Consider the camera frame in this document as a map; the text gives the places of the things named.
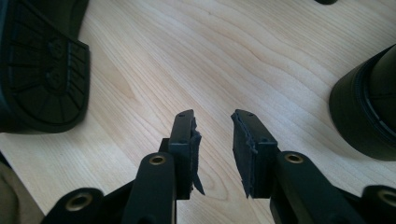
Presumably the dark round object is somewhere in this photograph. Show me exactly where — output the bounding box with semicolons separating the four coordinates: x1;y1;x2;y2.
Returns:
328;44;396;162

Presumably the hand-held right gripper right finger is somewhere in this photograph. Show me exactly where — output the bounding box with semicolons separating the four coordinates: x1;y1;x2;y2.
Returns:
230;108;280;200

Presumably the beige cloth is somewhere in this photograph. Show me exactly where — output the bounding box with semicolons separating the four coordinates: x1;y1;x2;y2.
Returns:
0;161;45;224

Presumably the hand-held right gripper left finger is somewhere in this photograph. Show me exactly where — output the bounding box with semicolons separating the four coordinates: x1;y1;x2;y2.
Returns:
167;108;205;201

